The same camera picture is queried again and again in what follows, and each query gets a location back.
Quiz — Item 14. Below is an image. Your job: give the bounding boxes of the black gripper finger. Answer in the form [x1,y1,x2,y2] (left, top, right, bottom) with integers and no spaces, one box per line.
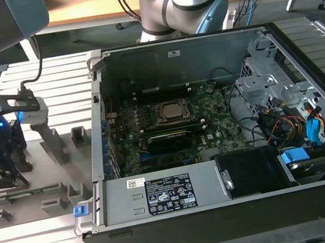
[0,164,32,192]

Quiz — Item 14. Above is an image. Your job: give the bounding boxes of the grey parts rack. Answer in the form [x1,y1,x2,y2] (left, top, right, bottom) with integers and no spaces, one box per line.
[0,108,107,230]

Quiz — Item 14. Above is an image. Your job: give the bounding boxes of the blue plastic case latch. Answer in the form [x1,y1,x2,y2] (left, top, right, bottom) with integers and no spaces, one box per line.
[71,205,90,220]

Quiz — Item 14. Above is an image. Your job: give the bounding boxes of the grey power supply unit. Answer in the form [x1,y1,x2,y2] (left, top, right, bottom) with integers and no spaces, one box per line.
[96,160,229,229]

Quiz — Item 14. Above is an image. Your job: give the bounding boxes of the metal CPU socket cover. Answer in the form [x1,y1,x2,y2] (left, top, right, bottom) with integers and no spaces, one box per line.
[149,95,198,129]

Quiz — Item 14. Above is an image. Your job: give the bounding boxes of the black Nvidia graphics card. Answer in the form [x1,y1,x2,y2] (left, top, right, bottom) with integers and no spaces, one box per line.
[145,128,196,158]

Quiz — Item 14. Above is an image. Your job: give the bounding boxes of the light wooden desk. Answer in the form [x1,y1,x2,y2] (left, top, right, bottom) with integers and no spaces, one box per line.
[11,0,325,64]

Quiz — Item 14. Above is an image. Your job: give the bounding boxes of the silver CPU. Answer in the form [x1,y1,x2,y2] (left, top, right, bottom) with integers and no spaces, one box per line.
[159,99,187,122]

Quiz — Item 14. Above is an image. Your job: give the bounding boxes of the black open PC case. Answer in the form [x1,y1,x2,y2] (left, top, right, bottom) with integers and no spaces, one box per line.
[44,9,325,243]

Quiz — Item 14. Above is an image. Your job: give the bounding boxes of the green motherboard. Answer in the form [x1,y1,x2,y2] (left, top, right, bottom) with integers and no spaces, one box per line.
[100,74,251,180]

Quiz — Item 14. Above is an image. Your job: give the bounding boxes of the black plastic shroud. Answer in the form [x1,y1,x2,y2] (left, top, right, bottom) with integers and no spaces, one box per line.
[211,142,293,203]

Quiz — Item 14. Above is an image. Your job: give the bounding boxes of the white power strip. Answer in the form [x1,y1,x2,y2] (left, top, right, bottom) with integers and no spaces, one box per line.
[219,7,240,30]

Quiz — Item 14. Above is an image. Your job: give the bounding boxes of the silver metal disk bay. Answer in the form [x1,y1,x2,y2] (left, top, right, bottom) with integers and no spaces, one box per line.
[227,29,321,121]

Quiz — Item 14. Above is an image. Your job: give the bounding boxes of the blue disk carrier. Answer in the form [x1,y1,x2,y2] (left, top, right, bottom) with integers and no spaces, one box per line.
[276,141,325,189]

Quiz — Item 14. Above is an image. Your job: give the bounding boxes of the silver black hard disk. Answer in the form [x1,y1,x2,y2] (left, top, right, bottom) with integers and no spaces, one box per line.
[290,155,325,185]

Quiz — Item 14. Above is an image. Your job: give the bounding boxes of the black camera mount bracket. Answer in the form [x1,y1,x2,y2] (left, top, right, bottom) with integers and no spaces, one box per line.
[0,87,40,117]

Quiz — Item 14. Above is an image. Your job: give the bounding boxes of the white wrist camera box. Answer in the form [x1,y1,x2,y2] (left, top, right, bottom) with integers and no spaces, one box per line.
[13,96,51,127]

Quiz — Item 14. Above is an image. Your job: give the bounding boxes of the black camera cable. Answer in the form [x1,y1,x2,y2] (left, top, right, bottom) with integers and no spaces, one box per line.
[9,34,50,100]

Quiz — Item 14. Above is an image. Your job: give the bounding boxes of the yellow red power wires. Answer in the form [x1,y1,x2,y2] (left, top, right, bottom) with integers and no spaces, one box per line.
[262,111,310,145]

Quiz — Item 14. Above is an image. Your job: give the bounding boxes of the blue flat data wire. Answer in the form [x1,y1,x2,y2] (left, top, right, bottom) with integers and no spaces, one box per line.
[305,116,325,150]

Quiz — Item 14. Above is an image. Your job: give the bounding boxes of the red flat data wire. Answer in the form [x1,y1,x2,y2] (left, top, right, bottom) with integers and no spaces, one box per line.
[313,105,325,142]

